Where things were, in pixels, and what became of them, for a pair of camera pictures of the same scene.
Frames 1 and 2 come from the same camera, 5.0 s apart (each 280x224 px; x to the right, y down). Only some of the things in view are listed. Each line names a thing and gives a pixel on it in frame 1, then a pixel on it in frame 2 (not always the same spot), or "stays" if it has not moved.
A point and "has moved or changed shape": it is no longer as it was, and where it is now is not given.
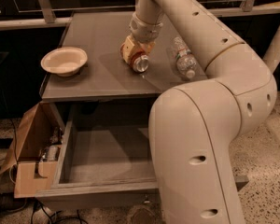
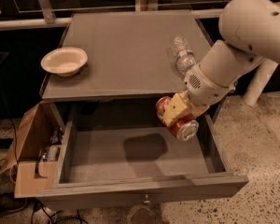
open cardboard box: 35,152 stays
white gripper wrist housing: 142,32 to 198,87
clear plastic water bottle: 185,59 stays
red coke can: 139,61 has moved or changed shape
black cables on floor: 55,217 stays
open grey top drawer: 104,152 stays
